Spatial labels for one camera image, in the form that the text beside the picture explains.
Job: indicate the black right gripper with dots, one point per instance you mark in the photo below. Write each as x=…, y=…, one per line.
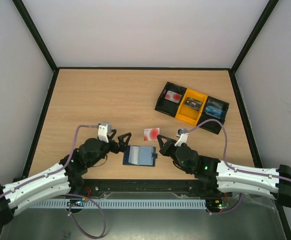
x=169, y=146

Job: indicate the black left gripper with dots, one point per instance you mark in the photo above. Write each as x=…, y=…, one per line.
x=122, y=146

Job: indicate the blue leather card holder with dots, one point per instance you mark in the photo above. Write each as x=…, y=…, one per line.
x=140, y=156

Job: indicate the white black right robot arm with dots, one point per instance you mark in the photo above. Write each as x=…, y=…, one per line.
x=273, y=183

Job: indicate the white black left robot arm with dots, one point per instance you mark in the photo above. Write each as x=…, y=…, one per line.
x=64, y=177

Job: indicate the yellow middle card bin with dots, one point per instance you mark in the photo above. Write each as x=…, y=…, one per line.
x=187, y=114

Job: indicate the black left card bin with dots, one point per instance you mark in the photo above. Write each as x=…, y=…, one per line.
x=167, y=107

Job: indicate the black card bin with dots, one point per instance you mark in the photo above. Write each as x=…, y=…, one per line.
x=213, y=126
x=167, y=107

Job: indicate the red white cards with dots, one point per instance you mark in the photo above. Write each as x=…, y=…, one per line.
x=173, y=96

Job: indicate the black cards stack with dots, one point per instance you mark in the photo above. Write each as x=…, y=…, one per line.
x=193, y=103

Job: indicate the black right card bin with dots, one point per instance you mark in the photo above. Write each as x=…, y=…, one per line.
x=213, y=126

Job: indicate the blue cards stack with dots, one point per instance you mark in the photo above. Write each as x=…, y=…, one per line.
x=214, y=111

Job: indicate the metal sheet front panel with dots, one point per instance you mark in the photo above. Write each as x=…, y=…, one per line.
x=247, y=219

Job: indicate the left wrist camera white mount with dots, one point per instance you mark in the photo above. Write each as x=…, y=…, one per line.
x=104, y=128

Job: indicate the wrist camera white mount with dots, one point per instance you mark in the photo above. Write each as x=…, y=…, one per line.
x=104, y=128
x=182, y=134

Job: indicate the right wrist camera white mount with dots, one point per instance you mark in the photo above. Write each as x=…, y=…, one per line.
x=182, y=134

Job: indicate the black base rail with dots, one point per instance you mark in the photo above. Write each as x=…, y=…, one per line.
x=190, y=188

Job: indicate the light blue slotted cable duct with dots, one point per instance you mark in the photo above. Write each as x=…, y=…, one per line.
x=183, y=204

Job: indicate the black cage frame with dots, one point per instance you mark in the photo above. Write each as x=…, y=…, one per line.
x=26, y=17

